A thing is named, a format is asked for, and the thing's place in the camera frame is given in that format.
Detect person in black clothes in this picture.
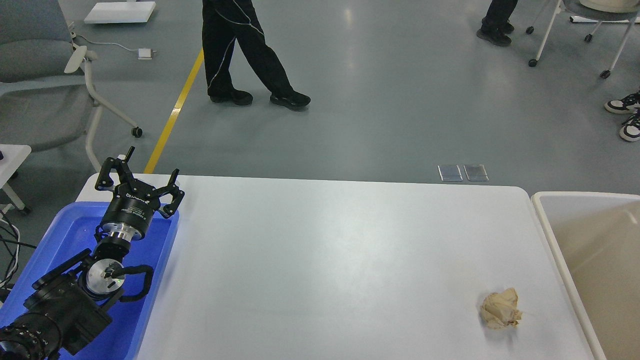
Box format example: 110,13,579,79
201,0,311,111

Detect right metal floor plate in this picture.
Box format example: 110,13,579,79
463,164,490,182

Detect white rolling chair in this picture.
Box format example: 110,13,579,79
525,0,640,80

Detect left metal floor plate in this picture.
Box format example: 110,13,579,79
438,164,464,182

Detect white side table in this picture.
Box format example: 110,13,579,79
0,144,32,215

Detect metal floor plate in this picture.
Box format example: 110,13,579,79
438,164,464,182
463,164,490,182

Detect beige plastic bin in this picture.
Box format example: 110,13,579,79
531,191,640,360

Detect person in dark trousers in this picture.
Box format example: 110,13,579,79
476,0,519,47

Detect crumpled beige paper ball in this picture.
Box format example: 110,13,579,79
480,287,522,330

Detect black white sneakers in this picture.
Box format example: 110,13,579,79
604,91,640,143

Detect grey office chair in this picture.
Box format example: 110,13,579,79
0,0,143,170

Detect white power adapter cable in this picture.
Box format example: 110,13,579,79
70,31,157,61

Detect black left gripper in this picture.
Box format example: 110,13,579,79
94,146,185,241

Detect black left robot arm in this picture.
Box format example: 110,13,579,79
1,146,185,360

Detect white floor board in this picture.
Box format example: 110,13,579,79
83,1,156,24

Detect black cables bundle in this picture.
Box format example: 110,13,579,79
0,207,38,293

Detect blue plastic tray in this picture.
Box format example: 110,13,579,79
0,201,180,360

